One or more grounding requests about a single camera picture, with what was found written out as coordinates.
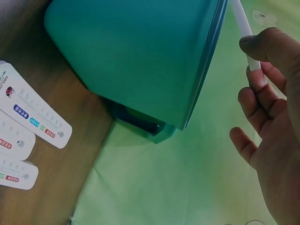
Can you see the person's right hand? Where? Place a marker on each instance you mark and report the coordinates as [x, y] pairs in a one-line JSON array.
[[279, 150]]

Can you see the person's right thumb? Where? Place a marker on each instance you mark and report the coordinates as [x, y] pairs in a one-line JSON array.
[[269, 44]]

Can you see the white stick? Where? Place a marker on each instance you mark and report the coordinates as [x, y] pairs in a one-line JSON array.
[[244, 22]]

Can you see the teal plastic container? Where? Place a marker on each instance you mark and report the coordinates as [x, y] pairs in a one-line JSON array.
[[131, 51]]

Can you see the white thermometer card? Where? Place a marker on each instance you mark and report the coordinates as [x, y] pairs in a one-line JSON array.
[[14, 138], [39, 105], [23, 170]]

